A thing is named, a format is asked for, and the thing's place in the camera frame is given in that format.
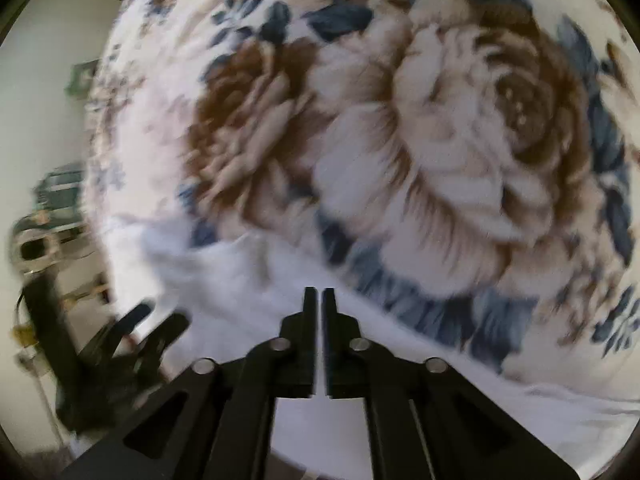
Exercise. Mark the white pants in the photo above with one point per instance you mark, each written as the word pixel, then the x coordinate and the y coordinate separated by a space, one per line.
pixel 225 285

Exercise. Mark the floral printed blanket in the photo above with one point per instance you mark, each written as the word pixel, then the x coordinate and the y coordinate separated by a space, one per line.
pixel 450 135

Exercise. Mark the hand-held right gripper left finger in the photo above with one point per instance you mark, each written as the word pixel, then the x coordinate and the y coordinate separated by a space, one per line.
pixel 309 322

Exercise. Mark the green crate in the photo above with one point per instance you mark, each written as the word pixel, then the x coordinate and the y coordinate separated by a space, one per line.
pixel 59 195

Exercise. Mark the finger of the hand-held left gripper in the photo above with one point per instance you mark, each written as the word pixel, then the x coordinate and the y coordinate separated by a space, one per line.
pixel 131 322
pixel 167 337

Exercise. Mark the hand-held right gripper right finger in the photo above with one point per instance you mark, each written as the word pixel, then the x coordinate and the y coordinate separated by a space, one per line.
pixel 330 322

